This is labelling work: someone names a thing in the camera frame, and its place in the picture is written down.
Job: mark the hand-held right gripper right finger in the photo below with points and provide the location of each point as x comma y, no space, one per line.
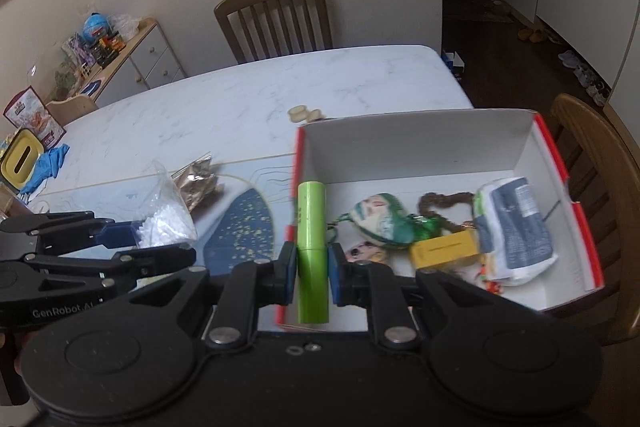
336,277

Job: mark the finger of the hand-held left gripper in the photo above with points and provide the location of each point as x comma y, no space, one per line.
120,234
150,259

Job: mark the small wooden child chair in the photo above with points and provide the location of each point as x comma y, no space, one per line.
70,107

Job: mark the red printed bag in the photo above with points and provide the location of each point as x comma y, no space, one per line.
30,112

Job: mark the blue white small box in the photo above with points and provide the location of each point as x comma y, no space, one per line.
454,59

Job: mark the white wooden sideboard cabinet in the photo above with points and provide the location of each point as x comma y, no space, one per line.
150,57

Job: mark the green tube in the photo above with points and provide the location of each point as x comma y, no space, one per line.
312,247

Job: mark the green plush sachet with tassel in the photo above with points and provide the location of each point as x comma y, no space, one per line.
385,219

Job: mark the blue white soft packet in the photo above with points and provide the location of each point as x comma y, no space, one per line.
515,227

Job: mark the small face plush doll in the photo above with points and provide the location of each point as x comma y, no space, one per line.
367,252

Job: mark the red cardboard shoe box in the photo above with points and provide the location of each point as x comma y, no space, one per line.
415,147

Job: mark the bag of white beads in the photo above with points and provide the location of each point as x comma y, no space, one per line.
165,222

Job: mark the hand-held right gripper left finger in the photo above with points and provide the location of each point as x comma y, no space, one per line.
289,274

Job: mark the pair of tan slippers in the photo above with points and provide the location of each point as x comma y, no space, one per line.
532,34

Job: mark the row of white shoes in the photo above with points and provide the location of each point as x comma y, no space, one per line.
585,72

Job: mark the silver gold snack packet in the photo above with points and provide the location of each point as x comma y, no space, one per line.
197,184

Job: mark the blue globe toy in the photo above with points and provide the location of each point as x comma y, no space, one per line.
96,27

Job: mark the yellow tissue box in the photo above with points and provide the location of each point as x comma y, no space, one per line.
22,157

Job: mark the clear plastic bag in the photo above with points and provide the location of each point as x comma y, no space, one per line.
126,26

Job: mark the blue cloth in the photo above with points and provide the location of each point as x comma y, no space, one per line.
47,164

